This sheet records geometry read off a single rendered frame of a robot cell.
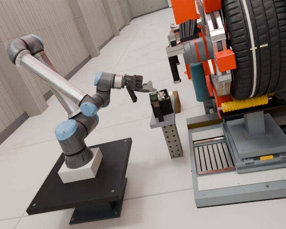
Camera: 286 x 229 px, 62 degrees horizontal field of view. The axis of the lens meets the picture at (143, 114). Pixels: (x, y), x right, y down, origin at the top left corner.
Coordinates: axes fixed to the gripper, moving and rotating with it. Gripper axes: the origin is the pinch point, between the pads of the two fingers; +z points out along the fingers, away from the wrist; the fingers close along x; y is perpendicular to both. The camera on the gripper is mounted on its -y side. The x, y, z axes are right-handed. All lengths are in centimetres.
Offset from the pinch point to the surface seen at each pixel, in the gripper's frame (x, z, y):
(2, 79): 213, -220, -101
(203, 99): 12.0, 34.2, -5.1
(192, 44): -0.2, 15.9, 30.7
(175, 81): -13.3, 9.2, 12.5
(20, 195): 17, -100, -124
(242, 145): -10, 60, -23
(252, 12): -25, 33, 51
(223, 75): -23.4, 29.9, 22.2
